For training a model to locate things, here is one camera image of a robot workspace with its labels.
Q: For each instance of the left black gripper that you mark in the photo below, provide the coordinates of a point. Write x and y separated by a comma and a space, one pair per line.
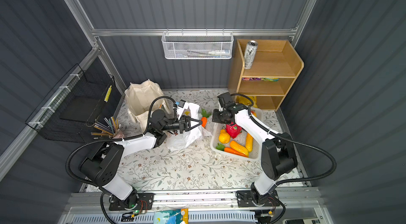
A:
184, 124

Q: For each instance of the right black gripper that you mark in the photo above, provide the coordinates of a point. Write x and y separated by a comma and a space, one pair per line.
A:
215, 118

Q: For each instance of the white plastic grocery bag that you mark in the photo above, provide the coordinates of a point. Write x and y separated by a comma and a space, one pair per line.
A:
184, 140

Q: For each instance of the cream canvas tote bag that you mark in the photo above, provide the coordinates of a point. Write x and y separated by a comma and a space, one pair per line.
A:
139, 98

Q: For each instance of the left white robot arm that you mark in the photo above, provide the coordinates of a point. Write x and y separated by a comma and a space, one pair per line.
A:
101, 167

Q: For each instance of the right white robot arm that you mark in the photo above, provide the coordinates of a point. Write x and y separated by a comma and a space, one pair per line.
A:
278, 155

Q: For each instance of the pink dragon fruit toy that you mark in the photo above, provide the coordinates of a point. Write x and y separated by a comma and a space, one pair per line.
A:
233, 130

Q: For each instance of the small orange carrot toy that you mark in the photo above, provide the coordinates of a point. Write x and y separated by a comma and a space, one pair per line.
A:
205, 117

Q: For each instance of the yellow bell pepper toy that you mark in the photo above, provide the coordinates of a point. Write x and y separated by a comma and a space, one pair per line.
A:
224, 137

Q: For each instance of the yellow snack packet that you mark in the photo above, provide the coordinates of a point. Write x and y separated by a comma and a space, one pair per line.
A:
247, 102

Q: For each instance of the white plastic fruit basket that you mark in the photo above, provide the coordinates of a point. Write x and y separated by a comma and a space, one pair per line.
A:
240, 139

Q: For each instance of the yellow long pepper toy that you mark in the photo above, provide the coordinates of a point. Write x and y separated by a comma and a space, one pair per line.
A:
249, 143

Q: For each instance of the yellow corn toy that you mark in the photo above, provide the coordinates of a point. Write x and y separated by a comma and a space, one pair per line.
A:
239, 148

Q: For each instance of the floral table mat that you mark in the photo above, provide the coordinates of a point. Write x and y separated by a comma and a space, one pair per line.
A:
193, 168

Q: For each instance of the wooden shelf unit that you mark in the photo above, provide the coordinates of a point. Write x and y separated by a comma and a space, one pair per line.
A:
275, 69

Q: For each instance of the left silver drink can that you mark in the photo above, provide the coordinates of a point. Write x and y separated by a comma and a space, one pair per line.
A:
249, 54

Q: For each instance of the cup of coloured pencils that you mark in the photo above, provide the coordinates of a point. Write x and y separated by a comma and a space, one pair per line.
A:
108, 127

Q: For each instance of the teal printed booklet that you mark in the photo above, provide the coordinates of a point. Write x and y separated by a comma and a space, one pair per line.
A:
177, 216

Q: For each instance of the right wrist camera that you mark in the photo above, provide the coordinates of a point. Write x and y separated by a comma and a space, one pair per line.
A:
226, 101

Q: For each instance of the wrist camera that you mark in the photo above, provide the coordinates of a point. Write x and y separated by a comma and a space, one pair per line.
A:
180, 108
226, 101

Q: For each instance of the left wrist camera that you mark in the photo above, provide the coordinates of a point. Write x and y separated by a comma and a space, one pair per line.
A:
180, 108

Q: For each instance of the white wire wall basket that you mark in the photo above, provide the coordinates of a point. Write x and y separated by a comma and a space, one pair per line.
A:
203, 47

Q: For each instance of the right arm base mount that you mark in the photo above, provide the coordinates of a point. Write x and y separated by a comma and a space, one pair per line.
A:
246, 199

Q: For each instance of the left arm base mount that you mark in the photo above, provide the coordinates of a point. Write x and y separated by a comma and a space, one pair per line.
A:
135, 202

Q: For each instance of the black wire wall basket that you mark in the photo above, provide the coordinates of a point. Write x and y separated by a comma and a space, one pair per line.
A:
86, 97

